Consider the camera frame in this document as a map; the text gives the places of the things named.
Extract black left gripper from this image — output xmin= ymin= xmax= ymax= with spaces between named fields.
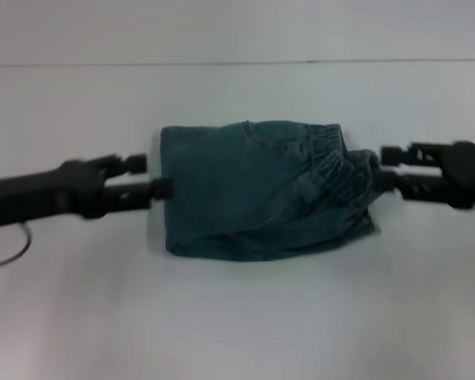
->
xmin=0 ymin=153 xmax=175 ymax=230

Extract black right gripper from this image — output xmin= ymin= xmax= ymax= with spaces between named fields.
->
xmin=375 ymin=139 xmax=475 ymax=211

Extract blue denim shorts with embroidery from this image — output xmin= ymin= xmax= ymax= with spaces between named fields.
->
xmin=159 ymin=120 xmax=382 ymax=264

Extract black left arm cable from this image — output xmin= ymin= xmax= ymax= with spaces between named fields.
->
xmin=0 ymin=220 xmax=33 ymax=272

